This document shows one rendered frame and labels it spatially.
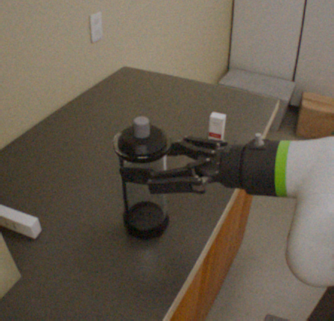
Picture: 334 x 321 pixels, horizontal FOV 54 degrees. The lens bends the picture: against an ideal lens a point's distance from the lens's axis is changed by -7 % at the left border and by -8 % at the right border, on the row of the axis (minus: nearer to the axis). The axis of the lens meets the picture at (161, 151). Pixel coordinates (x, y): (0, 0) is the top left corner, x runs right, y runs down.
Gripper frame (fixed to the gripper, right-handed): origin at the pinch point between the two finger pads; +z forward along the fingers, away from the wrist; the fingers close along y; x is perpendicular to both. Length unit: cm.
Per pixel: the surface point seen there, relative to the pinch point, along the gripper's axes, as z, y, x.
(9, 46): 54, -20, -25
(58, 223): 23.0, 9.2, 12.8
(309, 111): -3, -215, 91
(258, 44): 42, -254, 43
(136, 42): 59, -95, -4
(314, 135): -6, -217, 113
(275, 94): 24, -214, 76
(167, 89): 31, -65, 10
